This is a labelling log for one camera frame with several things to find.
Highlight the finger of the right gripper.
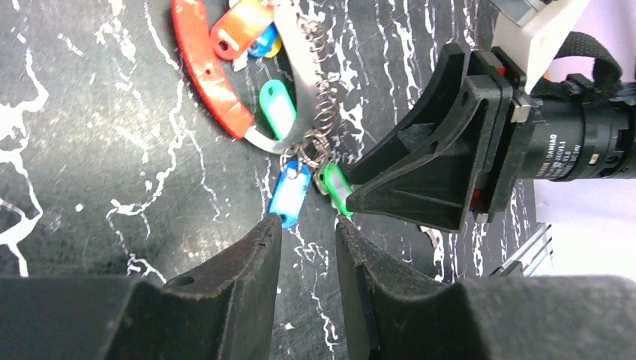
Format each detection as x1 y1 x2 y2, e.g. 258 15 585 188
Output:
346 89 501 233
347 43 477 185

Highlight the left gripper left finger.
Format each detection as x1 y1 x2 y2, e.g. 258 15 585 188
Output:
1 214 282 359

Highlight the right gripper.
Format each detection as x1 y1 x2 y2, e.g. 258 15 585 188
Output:
466 1 635 223

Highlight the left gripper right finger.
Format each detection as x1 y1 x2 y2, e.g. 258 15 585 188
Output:
335 220 635 359

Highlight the keyring with coloured tags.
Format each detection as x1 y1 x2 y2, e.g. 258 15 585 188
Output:
171 1 338 228

